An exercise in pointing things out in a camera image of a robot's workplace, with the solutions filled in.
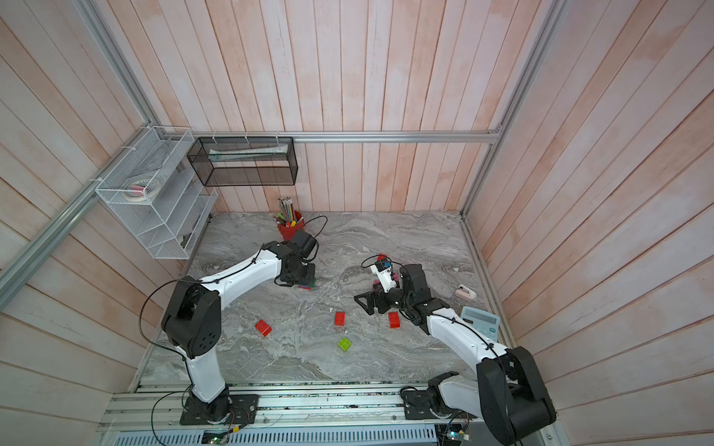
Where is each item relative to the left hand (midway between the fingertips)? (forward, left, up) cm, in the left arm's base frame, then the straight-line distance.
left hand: (305, 281), depth 92 cm
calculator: (-13, -58, -3) cm, 60 cm away
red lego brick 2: (+1, +1, -6) cm, 7 cm away
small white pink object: (-1, -55, -5) cm, 56 cm away
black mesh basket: (+42, +26, +18) cm, 52 cm away
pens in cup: (+25, +9, +5) cm, 27 cm away
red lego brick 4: (-11, -12, -5) cm, 17 cm away
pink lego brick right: (-8, -28, +16) cm, 33 cm away
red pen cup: (+21, +9, +1) cm, 23 cm away
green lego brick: (+2, -2, -6) cm, 7 cm away
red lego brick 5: (-11, -29, -5) cm, 32 cm away
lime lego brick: (-19, -13, -5) cm, 24 cm away
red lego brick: (+14, -27, -5) cm, 31 cm away
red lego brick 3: (-14, +13, -6) cm, 20 cm away
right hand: (-6, -20, +4) cm, 21 cm away
